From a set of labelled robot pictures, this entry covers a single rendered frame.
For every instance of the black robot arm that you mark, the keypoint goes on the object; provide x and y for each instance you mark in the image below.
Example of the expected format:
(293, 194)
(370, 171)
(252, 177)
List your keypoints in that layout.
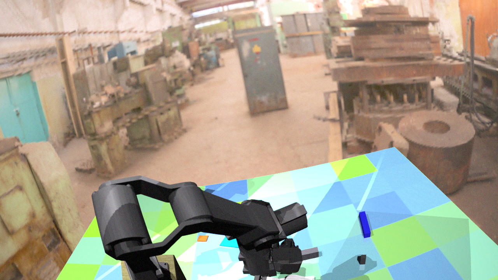
(253, 223)

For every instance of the cyan flat plate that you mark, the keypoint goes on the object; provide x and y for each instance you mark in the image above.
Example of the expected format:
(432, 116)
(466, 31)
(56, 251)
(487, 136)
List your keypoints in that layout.
(229, 243)

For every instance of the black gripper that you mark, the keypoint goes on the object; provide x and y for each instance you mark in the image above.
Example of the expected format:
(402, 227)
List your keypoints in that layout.
(256, 265)

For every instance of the orange flat plate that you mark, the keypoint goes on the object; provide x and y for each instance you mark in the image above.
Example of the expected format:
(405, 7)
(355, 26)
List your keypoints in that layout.
(202, 238)

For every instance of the blue rectangular block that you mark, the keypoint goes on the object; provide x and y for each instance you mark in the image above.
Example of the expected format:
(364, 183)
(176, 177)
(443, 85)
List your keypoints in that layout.
(364, 224)

